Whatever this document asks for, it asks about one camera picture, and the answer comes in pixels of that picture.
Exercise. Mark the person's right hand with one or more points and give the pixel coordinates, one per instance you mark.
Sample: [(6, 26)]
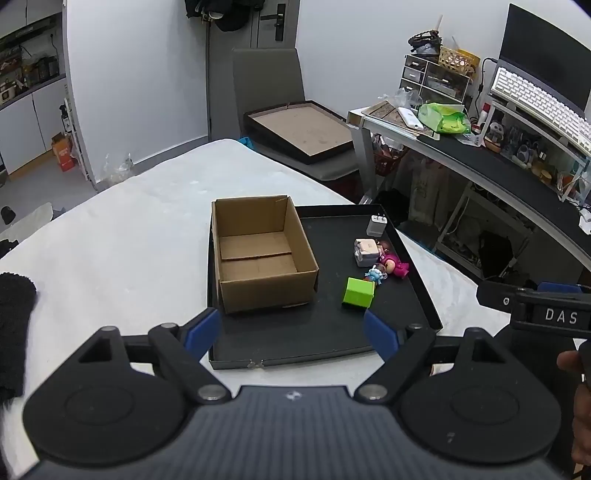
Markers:
[(569, 361)]

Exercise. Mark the purple and pink block toy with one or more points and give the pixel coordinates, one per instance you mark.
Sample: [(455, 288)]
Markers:
[(367, 251)]

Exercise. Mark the brown cardboard box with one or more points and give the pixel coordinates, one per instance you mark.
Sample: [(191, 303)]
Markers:
[(258, 251)]

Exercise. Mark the green cube box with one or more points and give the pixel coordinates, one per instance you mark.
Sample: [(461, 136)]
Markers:
[(358, 291)]

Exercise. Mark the small blue figure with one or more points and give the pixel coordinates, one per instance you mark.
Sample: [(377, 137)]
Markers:
[(374, 275)]

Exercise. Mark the green plastic bag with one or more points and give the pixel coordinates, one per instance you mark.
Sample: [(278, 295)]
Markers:
[(443, 117)]

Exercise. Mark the black shallow tray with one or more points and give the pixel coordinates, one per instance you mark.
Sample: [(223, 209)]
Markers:
[(332, 323)]

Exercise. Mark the white kitchen cabinet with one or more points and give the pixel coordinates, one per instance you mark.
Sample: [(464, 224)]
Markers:
[(32, 92)]

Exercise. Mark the black fuzzy cloth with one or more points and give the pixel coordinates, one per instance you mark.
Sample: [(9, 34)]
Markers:
[(14, 332)]

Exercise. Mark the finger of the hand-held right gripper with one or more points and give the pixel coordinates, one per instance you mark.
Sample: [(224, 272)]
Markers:
[(503, 295), (558, 287)]

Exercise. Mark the black hanging bag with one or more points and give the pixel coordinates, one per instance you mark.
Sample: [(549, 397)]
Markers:
[(221, 11)]

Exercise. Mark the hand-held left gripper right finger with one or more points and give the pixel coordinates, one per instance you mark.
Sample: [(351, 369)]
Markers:
[(381, 334)]

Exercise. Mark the red mesh basket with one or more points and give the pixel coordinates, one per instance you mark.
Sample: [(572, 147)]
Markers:
[(390, 159)]

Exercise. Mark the white keyboard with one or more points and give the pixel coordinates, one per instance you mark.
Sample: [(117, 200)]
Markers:
[(535, 99)]

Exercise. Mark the white charger plug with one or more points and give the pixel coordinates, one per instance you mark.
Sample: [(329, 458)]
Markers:
[(377, 225)]

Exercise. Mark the black monitor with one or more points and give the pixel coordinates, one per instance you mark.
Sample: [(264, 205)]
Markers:
[(545, 50)]

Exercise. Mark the grey desk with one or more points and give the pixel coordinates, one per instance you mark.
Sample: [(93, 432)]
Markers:
[(489, 170)]

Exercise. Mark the wicker basket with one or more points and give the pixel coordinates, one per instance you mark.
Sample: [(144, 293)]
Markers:
[(458, 60)]

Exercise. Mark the black slipper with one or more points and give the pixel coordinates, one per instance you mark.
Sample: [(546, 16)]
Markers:
[(7, 215)]

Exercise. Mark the black picture frame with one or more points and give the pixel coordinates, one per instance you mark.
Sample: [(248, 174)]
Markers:
[(302, 131)]

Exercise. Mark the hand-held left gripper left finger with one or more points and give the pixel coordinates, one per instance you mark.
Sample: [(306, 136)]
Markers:
[(203, 330)]

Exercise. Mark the white monitor riser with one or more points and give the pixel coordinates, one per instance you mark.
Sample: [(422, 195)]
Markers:
[(554, 147)]

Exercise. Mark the clear drawer organizer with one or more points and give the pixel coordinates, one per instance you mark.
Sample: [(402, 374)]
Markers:
[(434, 78)]

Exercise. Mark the blue bag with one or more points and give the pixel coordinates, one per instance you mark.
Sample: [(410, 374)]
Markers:
[(247, 142)]

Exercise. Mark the grey chair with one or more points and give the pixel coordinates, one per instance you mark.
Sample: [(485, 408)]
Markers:
[(277, 78)]

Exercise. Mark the orange cardboard box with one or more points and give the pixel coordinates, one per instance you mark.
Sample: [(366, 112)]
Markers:
[(63, 152)]

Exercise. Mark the panda figurine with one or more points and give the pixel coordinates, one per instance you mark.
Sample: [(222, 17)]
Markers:
[(495, 136)]

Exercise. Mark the small brown-haired doll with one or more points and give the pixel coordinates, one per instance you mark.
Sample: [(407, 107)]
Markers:
[(385, 247)]

